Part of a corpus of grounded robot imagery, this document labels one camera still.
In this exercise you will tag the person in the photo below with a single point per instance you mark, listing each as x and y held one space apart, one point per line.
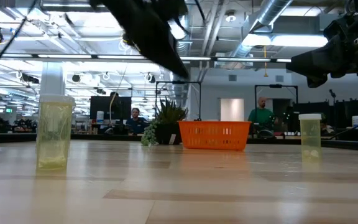
261 116
136 123

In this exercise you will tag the potted green plant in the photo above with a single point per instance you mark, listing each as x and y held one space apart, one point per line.
168 123

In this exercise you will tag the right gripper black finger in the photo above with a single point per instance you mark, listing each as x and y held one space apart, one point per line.
312 63
317 81

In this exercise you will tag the black computer monitor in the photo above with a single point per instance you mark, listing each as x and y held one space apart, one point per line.
104 107

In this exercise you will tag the white building column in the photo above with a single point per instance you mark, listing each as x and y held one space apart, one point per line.
53 79

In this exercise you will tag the black rectangular stand frame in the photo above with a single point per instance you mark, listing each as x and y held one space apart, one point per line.
179 83
275 86

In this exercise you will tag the white wipes canister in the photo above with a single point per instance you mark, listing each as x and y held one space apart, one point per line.
356 122
100 117

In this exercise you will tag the silver ventilation duct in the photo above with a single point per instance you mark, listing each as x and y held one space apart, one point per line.
269 14

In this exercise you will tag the black partition panels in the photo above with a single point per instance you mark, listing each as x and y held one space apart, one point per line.
353 113

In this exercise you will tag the orange plastic basket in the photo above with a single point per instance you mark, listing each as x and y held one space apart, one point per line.
214 135

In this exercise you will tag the translucent yellow pill bottle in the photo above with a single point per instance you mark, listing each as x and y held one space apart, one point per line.
54 133
310 137

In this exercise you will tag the white door panel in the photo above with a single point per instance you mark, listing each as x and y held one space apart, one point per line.
232 109

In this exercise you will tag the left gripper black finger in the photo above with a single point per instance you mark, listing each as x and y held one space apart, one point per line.
154 37

